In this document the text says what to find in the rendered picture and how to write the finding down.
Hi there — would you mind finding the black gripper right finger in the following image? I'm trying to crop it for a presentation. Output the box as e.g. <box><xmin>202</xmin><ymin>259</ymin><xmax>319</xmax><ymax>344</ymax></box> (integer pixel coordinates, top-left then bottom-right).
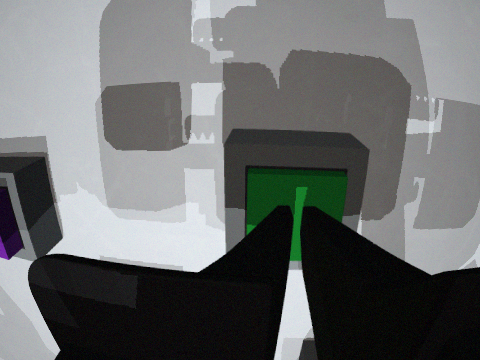
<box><xmin>300</xmin><ymin>205</ymin><xmax>480</xmax><ymax>360</ymax></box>

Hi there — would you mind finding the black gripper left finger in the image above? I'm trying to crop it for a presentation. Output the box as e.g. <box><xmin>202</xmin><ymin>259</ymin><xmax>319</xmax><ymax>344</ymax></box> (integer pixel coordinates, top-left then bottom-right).
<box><xmin>28</xmin><ymin>205</ymin><xmax>293</xmax><ymax>360</ymax></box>

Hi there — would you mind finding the blue button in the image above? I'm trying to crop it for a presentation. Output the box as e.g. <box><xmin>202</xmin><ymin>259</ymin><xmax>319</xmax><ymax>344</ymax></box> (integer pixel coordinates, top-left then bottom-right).
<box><xmin>299</xmin><ymin>340</ymin><xmax>317</xmax><ymax>360</ymax></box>

